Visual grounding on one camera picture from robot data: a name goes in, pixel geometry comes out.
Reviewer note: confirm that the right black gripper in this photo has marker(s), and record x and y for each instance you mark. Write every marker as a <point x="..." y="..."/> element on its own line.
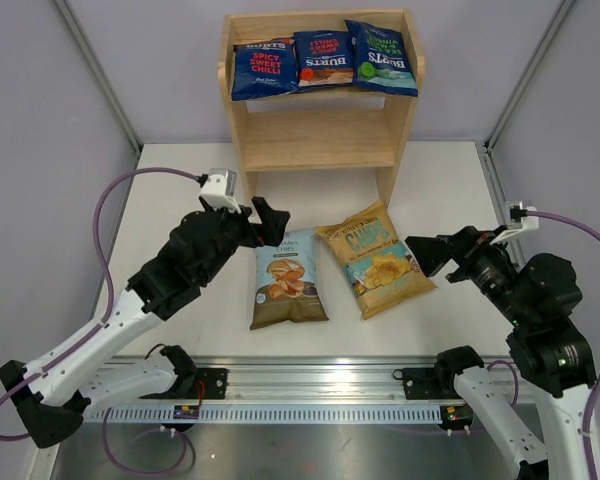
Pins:
<point x="466" y="247"/>

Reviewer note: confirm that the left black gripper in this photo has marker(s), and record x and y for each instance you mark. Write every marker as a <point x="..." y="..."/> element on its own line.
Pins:
<point x="268" y="233"/>

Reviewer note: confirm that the yellow kettle chips bag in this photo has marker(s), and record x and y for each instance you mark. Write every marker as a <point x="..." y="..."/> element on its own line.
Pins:
<point x="379" y="269"/>

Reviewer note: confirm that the light blue cassava chips bag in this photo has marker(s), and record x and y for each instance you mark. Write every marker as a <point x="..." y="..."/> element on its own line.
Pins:
<point x="286" y="282"/>

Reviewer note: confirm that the blue Burts chilli bag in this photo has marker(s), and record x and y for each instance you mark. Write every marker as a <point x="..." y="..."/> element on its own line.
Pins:
<point x="264" y="69"/>
<point x="325" y="58"/>

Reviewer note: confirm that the blue green Burts vinegar bag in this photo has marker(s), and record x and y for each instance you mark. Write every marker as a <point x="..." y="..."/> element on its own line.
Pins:
<point x="380" y="60"/>

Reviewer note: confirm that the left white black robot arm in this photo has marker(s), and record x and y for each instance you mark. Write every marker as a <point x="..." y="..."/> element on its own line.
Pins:
<point x="54" y="394"/>

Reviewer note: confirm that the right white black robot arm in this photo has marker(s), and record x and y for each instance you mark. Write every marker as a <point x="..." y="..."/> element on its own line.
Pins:
<point x="548" y="350"/>

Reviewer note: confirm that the wooden two-tier shelf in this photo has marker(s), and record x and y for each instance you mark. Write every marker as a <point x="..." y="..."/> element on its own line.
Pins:
<point x="344" y="127"/>

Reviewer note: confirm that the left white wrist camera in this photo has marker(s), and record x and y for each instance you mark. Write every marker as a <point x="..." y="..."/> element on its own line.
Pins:
<point x="217" y="192"/>

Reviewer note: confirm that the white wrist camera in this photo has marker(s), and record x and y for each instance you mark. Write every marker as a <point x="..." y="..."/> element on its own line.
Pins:
<point x="518" y="220"/>
<point x="217" y="192"/>

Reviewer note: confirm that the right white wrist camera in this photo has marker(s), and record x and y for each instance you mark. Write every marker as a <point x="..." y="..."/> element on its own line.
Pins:
<point x="518" y="220"/>

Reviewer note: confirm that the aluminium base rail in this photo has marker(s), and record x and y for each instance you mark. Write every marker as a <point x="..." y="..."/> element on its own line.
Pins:
<point x="322" y="394"/>

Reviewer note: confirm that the right aluminium frame post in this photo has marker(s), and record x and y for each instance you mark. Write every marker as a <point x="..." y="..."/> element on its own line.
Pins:
<point x="547" y="39"/>

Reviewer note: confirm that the aluminium frame post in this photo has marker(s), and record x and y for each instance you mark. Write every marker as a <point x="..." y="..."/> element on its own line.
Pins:
<point x="547" y="39"/>
<point x="94" y="66"/>

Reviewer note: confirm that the left aluminium frame post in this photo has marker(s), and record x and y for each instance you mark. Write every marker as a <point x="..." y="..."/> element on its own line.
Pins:
<point x="94" y="66"/>

